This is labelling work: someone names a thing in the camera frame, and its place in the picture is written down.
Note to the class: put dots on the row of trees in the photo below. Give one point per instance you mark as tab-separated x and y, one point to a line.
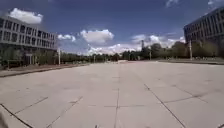
160	50

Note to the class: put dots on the grass strip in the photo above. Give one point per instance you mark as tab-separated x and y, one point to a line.
196	61

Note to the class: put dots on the row of bushes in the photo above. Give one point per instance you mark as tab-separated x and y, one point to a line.
16	56

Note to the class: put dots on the tall thin tower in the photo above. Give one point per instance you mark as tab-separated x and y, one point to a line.
142	44

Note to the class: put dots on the grey concrete slab plaza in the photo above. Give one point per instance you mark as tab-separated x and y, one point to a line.
110	86

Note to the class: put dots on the dark grey office building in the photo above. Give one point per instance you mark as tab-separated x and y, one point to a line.
207	26

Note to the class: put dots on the dark kerb strip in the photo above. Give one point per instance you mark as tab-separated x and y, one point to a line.
30	70

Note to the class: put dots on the pale building with window rows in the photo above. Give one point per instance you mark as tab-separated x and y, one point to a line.
20	33

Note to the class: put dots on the pale pole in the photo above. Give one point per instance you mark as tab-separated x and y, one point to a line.
190	50

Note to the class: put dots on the white pole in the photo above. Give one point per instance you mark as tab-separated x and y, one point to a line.
59	56

